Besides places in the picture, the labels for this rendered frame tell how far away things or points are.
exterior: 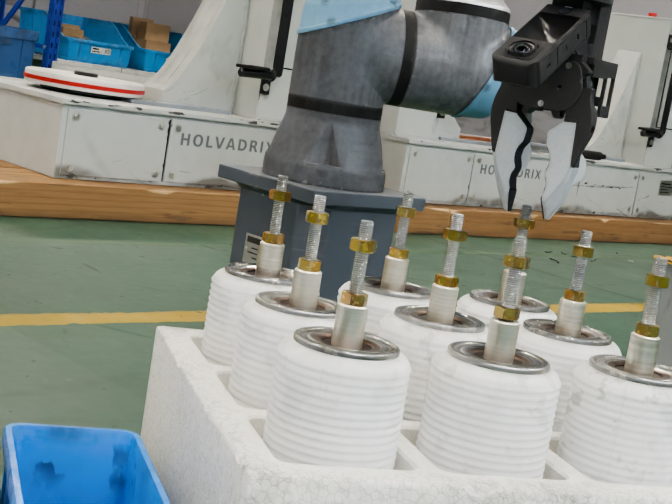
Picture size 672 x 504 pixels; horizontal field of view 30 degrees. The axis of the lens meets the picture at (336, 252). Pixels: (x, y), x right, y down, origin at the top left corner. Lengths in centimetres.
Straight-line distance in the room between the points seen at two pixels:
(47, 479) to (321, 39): 66
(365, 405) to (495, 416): 10
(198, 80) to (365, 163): 189
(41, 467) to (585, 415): 43
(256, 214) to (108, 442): 52
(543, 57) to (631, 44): 373
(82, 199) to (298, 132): 148
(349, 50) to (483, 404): 68
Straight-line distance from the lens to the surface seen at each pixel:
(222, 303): 108
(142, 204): 301
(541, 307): 118
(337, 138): 147
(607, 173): 444
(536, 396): 90
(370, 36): 148
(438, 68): 150
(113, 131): 302
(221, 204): 315
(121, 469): 106
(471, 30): 151
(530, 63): 108
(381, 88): 150
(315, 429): 85
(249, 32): 341
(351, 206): 145
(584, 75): 116
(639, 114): 475
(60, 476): 106
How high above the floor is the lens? 44
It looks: 8 degrees down
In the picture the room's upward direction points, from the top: 10 degrees clockwise
